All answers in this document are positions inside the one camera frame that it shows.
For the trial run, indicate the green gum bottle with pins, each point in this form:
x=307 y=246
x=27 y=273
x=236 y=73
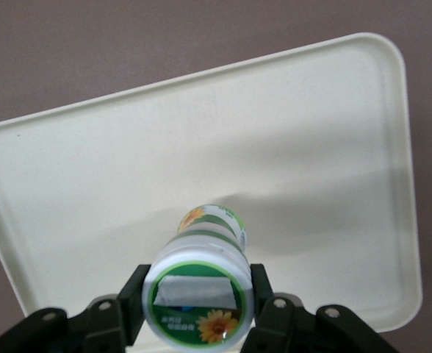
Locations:
x=197 y=294

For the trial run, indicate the cream plastic tray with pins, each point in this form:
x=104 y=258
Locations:
x=201 y=147

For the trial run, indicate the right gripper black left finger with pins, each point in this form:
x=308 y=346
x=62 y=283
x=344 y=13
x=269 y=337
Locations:
x=102 y=323

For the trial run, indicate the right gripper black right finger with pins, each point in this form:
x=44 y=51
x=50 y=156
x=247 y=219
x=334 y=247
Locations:
x=293 y=327

